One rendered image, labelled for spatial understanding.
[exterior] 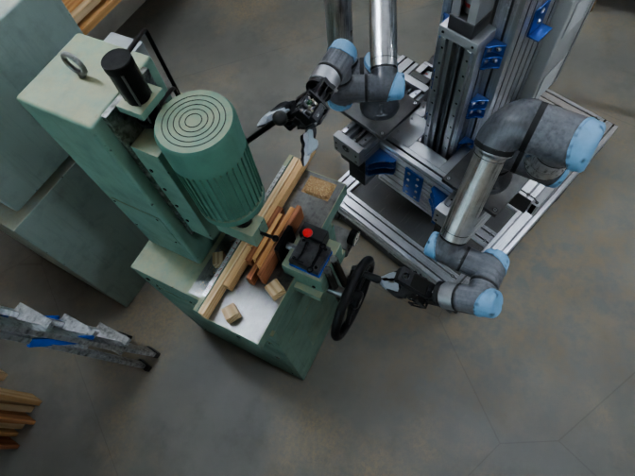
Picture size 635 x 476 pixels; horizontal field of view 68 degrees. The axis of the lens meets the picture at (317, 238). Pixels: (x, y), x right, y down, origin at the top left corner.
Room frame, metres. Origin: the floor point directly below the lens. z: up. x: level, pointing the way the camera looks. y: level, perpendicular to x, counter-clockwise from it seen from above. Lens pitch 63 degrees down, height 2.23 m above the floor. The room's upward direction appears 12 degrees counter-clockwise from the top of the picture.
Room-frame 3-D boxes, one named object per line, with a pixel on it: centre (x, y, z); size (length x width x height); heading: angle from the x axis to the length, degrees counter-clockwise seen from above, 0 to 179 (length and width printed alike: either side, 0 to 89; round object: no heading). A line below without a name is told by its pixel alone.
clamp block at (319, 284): (0.59, 0.03, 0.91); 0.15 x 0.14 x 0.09; 142
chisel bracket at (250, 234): (0.70, 0.21, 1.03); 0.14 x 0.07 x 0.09; 52
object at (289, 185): (0.78, 0.12, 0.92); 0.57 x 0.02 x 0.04; 142
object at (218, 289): (0.72, 0.20, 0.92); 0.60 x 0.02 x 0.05; 142
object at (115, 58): (0.77, 0.31, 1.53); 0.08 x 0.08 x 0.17; 52
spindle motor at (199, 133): (0.69, 0.20, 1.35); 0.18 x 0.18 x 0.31
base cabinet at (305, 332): (0.76, 0.29, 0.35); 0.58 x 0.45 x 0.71; 52
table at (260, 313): (0.65, 0.10, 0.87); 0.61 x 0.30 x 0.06; 142
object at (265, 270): (0.66, 0.11, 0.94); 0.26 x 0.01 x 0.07; 142
